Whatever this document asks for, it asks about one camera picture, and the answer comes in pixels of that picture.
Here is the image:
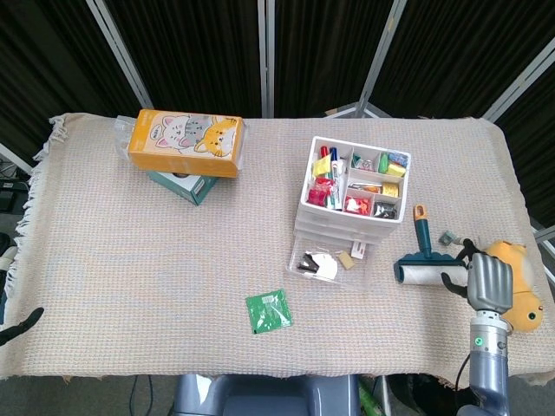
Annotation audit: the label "yellow plush toy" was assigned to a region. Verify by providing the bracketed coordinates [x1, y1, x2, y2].
[470, 237, 545, 334]

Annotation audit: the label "white paper tag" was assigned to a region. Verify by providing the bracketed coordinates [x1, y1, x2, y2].
[311, 253, 339, 282]

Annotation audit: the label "black equipment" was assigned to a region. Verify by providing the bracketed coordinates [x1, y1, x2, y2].
[0, 159, 29, 213]

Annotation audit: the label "black folding screen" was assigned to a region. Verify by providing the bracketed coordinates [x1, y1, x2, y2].
[0, 0, 555, 244]

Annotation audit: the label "orange cat tissue pack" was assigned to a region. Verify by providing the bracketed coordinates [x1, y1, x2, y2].
[114, 108, 251, 179]

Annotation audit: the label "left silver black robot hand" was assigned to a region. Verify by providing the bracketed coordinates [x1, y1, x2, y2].
[0, 233, 45, 347]

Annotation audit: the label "white drawer organizer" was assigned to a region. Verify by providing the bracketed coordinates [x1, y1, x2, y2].
[293, 135, 412, 249]

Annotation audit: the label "beige woven tablecloth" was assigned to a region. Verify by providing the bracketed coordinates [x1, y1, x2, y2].
[0, 111, 555, 389]

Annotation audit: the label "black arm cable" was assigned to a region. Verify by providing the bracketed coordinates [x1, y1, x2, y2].
[453, 353, 472, 391]

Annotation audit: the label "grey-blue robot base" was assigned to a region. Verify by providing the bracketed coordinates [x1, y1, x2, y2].
[173, 373, 361, 416]

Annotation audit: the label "red packet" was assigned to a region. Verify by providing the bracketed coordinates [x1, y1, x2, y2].
[306, 179, 336, 205]

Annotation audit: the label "green white marker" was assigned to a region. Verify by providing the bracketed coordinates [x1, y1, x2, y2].
[327, 176, 347, 211]

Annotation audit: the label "teal tissue box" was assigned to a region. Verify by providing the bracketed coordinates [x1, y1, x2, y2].
[145, 170, 219, 207]

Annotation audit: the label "clear bottom drawer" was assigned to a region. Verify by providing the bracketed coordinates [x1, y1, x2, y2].
[284, 236, 378, 290]

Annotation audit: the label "red clips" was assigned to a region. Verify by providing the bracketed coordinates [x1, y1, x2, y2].
[344, 196, 373, 216]

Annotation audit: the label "yellow folded paper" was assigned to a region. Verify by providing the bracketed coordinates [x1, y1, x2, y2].
[311, 156, 333, 179]

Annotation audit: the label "green plastic packet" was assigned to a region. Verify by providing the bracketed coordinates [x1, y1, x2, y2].
[245, 288, 294, 335]

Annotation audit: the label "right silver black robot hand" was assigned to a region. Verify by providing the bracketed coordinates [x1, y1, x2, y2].
[441, 237, 514, 314]

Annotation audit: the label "teal lint roller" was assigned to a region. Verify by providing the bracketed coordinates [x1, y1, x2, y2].
[393, 203, 469, 287]

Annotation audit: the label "black staple remover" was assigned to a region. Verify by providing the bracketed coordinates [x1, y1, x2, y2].
[297, 252, 320, 276]

